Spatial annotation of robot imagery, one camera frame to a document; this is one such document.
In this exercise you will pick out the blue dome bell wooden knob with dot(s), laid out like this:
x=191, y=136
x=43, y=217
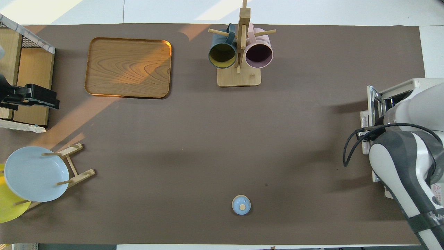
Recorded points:
x=241, y=205

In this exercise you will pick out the dark blue mug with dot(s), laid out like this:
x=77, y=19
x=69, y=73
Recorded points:
x=222, y=55

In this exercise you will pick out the light blue plate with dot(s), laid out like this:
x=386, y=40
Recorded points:
x=34, y=173

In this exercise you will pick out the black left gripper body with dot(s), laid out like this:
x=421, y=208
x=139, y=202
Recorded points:
x=4, y=90

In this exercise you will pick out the brown table mat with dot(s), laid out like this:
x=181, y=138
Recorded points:
x=208, y=139

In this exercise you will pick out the yellow plate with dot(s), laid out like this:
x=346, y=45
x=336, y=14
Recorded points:
x=8, y=208

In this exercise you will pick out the wooden serving tray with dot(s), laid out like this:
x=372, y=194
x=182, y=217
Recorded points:
x=128, y=67

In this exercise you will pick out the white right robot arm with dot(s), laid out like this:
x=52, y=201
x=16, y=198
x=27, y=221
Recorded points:
x=409, y=166

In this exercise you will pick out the cream toaster oven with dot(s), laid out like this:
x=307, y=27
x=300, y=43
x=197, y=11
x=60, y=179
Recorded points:
x=372, y=104

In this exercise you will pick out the wooden plate rack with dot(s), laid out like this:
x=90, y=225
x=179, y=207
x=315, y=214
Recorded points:
x=78, y=177

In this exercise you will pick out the wooden mug tree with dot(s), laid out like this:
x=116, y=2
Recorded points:
x=239, y=78

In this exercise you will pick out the pink mug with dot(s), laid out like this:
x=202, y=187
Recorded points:
x=258, y=53

